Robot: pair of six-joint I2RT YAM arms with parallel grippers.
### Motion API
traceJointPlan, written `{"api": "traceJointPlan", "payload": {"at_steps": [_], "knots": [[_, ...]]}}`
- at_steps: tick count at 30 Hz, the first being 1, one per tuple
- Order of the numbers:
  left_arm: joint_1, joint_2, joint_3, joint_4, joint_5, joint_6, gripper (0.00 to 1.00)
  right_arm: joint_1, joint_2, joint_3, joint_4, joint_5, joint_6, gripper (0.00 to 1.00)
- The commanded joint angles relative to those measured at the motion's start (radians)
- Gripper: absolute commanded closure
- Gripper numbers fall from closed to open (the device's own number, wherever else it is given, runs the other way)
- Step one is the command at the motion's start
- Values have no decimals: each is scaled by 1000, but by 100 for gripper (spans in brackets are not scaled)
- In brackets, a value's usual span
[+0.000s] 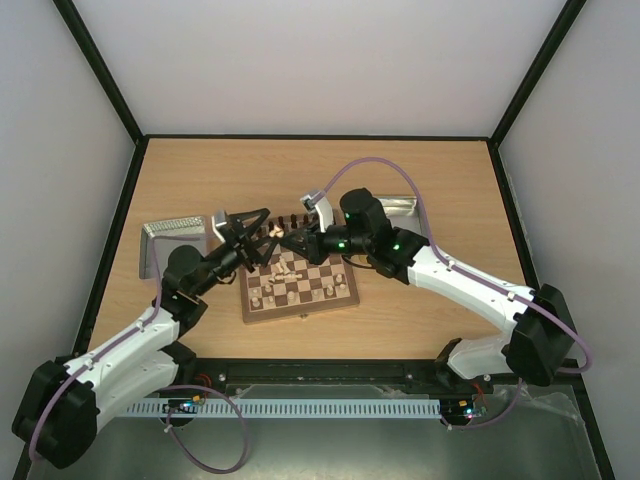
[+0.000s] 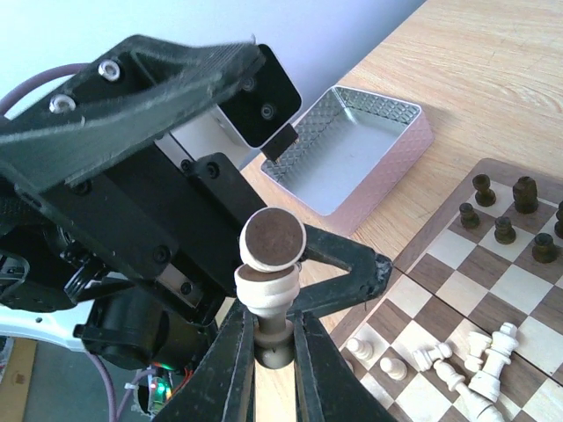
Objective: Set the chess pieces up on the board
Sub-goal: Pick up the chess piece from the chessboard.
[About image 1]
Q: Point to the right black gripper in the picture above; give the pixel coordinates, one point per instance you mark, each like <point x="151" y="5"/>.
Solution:
<point x="314" y="244"/>

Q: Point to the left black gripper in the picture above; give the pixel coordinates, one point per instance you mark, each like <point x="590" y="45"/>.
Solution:
<point x="242" y="235"/>

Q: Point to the white knight chess piece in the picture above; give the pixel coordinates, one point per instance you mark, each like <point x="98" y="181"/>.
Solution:
<point x="276" y="232"/>

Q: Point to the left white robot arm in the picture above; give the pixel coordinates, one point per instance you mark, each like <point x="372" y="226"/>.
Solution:
<point x="67" y="403"/>

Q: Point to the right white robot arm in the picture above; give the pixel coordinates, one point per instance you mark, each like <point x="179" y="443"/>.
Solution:
<point x="535" y="326"/>

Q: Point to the dark chess pieces row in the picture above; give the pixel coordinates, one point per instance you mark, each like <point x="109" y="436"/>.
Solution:
<point x="286" y="222"/>

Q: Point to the wooden chess board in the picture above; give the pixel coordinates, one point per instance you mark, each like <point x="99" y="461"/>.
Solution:
<point x="310" y="289"/>

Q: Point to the silver metal tin lid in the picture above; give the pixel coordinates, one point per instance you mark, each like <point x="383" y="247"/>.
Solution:
<point x="159" y="238"/>

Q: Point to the yellow metal tin box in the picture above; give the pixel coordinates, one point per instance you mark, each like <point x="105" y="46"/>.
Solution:
<point x="403" y="212"/>

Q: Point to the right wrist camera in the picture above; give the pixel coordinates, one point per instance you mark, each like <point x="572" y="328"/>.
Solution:
<point x="316" y="202"/>

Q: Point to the black mounting rail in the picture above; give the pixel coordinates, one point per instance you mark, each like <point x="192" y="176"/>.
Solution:
<point x="408" y="376"/>

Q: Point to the black enclosure frame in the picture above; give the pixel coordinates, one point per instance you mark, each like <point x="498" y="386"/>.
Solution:
<point x="77" y="28"/>

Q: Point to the light blue cable duct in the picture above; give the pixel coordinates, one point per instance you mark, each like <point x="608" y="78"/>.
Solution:
<point x="289" y="409"/>

